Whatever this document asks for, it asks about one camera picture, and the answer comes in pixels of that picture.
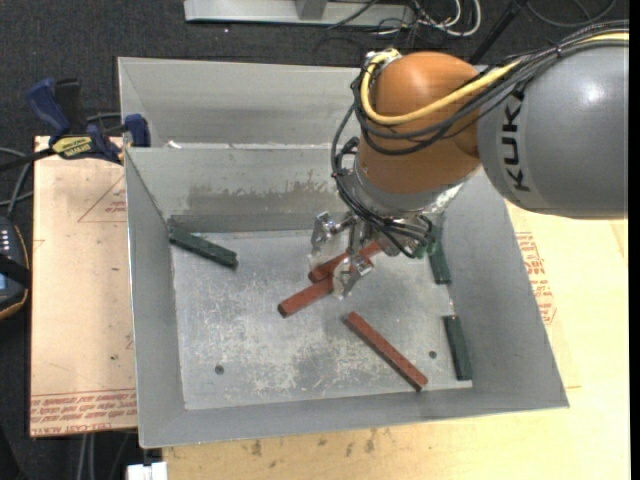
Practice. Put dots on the dark green flat block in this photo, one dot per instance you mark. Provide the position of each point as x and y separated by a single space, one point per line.
202 248
440 268
459 348

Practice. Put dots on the red-brown flat block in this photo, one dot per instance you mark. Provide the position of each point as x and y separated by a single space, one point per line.
327 268
305 298
385 350

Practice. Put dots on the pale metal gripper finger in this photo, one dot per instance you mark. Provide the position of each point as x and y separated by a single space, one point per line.
357 270
326 225

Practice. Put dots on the grey metal bin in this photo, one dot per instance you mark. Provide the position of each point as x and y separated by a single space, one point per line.
250 338

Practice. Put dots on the brown cardboard board, red print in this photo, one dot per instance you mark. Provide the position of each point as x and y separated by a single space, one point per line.
80 278

